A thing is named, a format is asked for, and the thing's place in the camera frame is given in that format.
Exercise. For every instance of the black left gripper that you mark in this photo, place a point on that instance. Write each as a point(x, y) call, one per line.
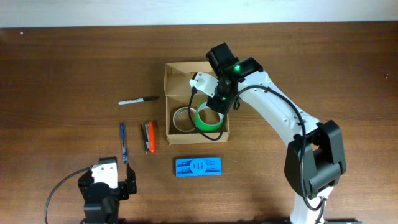
point(125, 185)

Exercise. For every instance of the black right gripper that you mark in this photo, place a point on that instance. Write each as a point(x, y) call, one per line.
point(216, 104)

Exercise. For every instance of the blue ballpoint pen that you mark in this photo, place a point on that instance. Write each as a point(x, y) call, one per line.
point(123, 141)

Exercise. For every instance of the green tape roll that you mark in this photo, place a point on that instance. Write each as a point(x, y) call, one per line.
point(203, 126)

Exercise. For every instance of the brown cardboard box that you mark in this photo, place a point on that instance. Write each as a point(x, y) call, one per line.
point(177, 92)

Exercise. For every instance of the clear packing tape roll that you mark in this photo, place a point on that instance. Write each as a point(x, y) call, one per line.
point(181, 119)

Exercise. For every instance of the white black-capped marker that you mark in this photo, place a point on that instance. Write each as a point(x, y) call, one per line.
point(138, 100)

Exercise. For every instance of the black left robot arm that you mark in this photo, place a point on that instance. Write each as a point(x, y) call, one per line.
point(105, 212)

